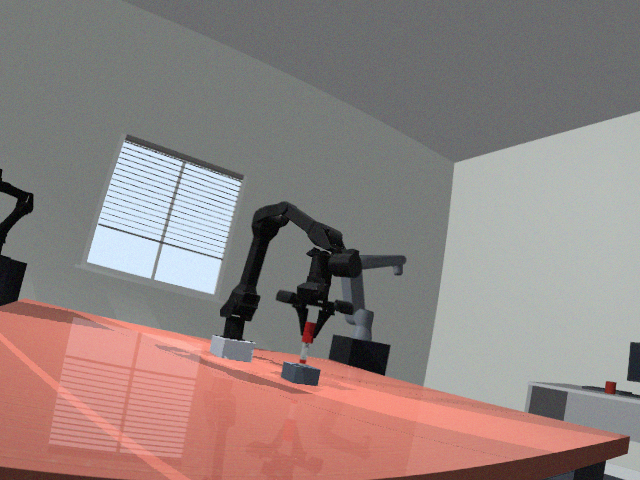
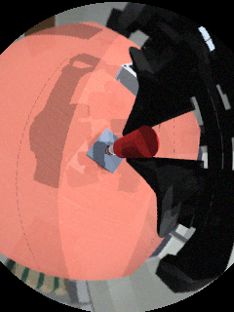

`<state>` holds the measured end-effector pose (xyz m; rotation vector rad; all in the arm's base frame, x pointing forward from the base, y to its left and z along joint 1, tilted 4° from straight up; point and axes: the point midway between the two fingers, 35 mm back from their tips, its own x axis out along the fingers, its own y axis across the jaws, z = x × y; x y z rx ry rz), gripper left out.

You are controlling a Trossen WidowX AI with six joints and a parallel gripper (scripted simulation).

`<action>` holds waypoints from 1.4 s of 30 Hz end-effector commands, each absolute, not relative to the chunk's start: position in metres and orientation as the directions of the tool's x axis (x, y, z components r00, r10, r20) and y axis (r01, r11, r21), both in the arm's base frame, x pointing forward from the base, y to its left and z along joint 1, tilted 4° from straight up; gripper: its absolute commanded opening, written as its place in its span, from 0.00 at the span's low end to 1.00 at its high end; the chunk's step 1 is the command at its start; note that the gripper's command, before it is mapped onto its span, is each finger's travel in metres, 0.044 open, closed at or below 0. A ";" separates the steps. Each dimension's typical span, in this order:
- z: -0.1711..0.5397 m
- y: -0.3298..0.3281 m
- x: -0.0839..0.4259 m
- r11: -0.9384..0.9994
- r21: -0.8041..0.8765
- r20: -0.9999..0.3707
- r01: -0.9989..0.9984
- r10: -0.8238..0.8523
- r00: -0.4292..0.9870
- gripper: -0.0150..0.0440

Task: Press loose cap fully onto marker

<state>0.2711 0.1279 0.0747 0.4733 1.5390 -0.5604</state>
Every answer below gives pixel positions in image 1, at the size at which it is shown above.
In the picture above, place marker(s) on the white marker with red band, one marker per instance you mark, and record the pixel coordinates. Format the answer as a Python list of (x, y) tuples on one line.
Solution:
[(304, 352)]

